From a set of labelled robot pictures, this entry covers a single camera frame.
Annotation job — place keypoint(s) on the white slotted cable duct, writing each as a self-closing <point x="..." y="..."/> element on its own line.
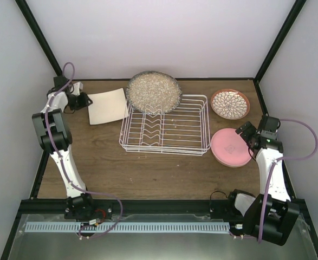
<point x="129" y="227"/>

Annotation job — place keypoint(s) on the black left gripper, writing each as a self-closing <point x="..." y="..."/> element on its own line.
<point x="83" y="103"/>

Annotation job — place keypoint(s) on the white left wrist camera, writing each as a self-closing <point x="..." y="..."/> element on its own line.
<point x="77" y="88"/>

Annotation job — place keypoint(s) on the cream square plate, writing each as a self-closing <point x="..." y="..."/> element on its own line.
<point x="107" y="107"/>

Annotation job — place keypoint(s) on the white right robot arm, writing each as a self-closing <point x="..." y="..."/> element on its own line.
<point x="271" y="215"/>

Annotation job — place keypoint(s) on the floral plate with orange rim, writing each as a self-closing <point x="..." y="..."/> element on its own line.
<point x="230" y="104"/>

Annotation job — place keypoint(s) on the pink round plate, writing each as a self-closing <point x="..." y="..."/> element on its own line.
<point x="229" y="147"/>

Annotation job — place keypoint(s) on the black right frame post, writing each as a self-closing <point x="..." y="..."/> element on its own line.
<point x="283" y="32"/>

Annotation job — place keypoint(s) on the dark speckled round plate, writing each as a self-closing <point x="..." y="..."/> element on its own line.
<point x="153" y="92"/>

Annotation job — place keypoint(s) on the black frame post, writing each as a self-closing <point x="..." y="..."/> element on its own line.
<point x="39" y="35"/>
<point x="283" y="32"/>

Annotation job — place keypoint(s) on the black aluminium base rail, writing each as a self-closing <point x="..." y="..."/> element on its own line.
<point x="217" y="209"/>

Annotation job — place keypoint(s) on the white wire dish rack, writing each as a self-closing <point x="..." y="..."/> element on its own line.
<point x="183" y="131"/>

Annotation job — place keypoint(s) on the black left frame post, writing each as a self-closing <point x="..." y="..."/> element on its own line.
<point x="39" y="35"/>

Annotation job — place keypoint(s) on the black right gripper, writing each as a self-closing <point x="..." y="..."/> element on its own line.
<point x="246" y="133"/>

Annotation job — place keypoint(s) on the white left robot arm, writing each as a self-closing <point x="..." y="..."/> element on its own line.
<point x="55" y="138"/>

